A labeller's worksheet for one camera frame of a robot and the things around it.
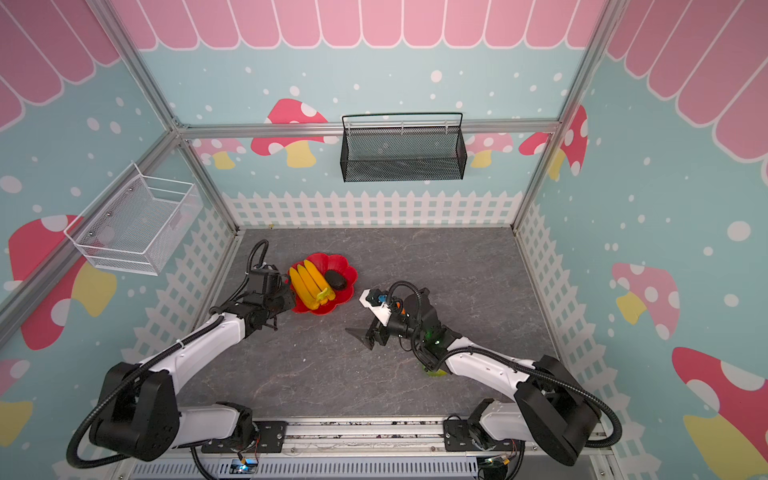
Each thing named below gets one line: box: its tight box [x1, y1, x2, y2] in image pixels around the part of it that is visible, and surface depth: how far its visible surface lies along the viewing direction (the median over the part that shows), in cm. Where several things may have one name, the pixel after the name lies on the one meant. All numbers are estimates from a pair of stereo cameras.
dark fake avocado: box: [325, 270, 347, 290], surface depth 104 cm
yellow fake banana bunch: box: [289, 260, 336, 311], surface depth 102 cm
